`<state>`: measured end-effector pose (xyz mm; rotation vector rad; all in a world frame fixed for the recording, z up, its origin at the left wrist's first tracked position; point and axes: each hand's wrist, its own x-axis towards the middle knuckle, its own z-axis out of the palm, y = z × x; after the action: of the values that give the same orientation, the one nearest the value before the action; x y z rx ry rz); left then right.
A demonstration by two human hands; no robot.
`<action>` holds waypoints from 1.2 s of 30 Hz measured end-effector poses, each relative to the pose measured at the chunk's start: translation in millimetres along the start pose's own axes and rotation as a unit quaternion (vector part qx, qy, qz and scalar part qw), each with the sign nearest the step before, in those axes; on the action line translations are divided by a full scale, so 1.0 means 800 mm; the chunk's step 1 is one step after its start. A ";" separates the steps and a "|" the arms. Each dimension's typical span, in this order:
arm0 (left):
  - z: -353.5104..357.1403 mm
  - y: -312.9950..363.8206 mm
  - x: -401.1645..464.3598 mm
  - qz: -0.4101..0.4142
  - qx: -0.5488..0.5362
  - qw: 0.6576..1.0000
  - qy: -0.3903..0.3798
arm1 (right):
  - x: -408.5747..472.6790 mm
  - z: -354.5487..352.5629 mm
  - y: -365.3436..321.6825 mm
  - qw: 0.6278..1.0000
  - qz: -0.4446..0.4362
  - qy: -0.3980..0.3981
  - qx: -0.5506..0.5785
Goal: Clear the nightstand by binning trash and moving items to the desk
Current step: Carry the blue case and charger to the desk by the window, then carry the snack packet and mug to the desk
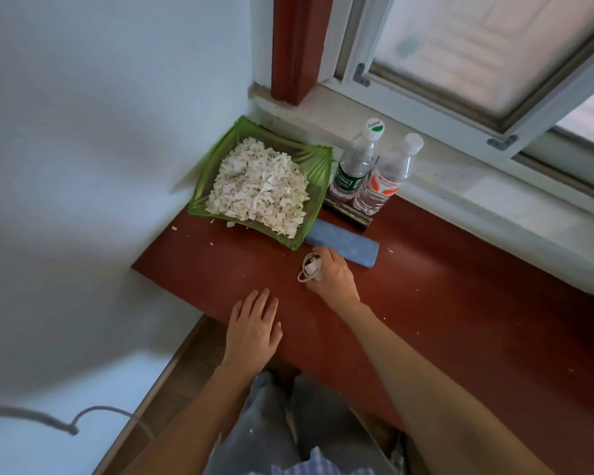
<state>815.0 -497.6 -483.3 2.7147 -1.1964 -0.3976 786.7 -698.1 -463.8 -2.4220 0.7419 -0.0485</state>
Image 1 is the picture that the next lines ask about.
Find person's left hand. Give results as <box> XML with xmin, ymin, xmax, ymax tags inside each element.
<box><xmin>222</xmin><ymin>289</ymin><xmax>283</xmax><ymax>374</ymax></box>

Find person's right forearm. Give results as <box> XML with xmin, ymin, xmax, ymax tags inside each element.
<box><xmin>341</xmin><ymin>302</ymin><xmax>556</xmax><ymax>475</ymax></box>

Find green label water bottle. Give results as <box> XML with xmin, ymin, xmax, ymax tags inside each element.
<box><xmin>329</xmin><ymin>118</ymin><xmax>385</xmax><ymax>203</ymax></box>

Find white window sill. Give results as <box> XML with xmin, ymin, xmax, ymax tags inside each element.
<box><xmin>249</xmin><ymin>84</ymin><xmax>594</xmax><ymax>305</ymax></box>

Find red-brown wooden post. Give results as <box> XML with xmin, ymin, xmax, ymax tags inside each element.
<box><xmin>270</xmin><ymin>0</ymin><xmax>335</xmax><ymax>106</ymax></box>

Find white window frame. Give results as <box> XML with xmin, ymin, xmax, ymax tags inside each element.
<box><xmin>321</xmin><ymin>0</ymin><xmax>594</xmax><ymax>209</ymax></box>

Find pile of white paper scraps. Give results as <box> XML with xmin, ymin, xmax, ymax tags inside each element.
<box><xmin>205</xmin><ymin>137</ymin><xmax>311</xmax><ymax>240</ymax></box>

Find white cable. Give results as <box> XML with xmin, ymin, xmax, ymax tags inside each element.
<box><xmin>297</xmin><ymin>252</ymin><xmax>324</xmax><ymax>284</ymax></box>

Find blue rectangular pouch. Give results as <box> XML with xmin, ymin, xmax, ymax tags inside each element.
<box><xmin>304</xmin><ymin>218</ymin><xmax>380</xmax><ymax>269</ymax></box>

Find grey cable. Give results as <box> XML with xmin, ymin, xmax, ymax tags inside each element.
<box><xmin>0</xmin><ymin>400</ymin><xmax>154</xmax><ymax>439</ymax></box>

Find dark metallic bar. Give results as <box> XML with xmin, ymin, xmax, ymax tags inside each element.
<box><xmin>323</xmin><ymin>193</ymin><xmax>374</xmax><ymax>232</ymax></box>

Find red label water bottle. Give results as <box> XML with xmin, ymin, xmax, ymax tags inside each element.
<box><xmin>352</xmin><ymin>133</ymin><xmax>424</xmax><ymax>216</ymax></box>

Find green plastic tray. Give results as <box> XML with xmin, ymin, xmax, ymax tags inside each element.
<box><xmin>187</xmin><ymin>115</ymin><xmax>333</xmax><ymax>252</ymax></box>

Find person's left forearm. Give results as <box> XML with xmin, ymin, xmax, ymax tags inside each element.
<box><xmin>123</xmin><ymin>362</ymin><xmax>259</xmax><ymax>475</ymax></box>

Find person's right hand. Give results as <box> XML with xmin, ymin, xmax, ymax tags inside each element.
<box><xmin>304</xmin><ymin>246</ymin><xmax>362</xmax><ymax>315</ymax></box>

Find person's blue jeans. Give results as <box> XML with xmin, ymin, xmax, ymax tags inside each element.
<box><xmin>203</xmin><ymin>371</ymin><xmax>398</xmax><ymax>475</ymax></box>

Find blue checked shirt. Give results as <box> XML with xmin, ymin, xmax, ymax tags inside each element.
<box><xmin>247</xmin><ymin>446</ymin><xmax>377</xmax><ymax>475</ymax></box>

